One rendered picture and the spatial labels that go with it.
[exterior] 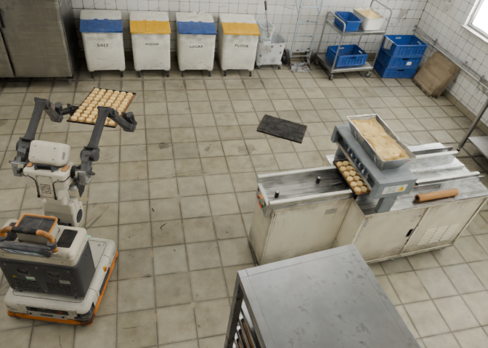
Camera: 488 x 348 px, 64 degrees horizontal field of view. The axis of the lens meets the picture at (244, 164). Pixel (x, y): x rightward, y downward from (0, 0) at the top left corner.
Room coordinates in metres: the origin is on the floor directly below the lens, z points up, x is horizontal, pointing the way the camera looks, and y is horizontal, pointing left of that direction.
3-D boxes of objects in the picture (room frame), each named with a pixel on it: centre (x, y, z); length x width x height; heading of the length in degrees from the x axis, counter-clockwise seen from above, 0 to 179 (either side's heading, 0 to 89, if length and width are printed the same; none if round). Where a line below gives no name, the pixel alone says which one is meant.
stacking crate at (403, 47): (6.41, -2.33, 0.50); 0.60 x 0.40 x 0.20; 111
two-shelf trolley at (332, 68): (6.18, -1.41, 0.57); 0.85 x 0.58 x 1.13; 115
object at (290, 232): (2.29, -0.53, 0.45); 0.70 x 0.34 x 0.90; 112
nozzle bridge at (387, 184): (2.48, -1.00, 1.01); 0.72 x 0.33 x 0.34; 22
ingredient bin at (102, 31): (5.10, 2.24, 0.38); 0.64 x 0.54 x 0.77; 21
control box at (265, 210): (2.15, -0.19, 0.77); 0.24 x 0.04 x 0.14; 22
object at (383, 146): (2.47, -1.00, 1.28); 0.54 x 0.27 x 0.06; 22
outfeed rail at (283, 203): (2.38, -1.16, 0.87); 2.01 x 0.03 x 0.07; 112
